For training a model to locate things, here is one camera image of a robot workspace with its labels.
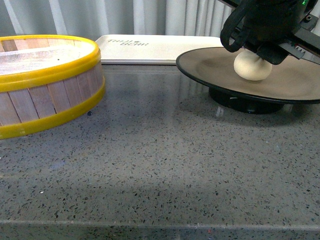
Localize black serrated gripper finger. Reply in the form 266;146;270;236
279;32;320;62

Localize black gripper finger bun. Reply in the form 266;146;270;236
256;43;289;65

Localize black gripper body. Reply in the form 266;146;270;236
241;0;315;42

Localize white steamed bun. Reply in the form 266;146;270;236
233;50;273;81

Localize beige plate with black rim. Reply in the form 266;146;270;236
176;47;320;114

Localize white rectangular tray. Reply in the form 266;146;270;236
95;34;223;65

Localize grey pleated curtain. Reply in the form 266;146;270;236
0;0;232;40

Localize yellow-rimmed wooden steamer basket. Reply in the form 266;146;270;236
0;34;105;139

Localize black cable loop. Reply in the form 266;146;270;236
220;0;253;53

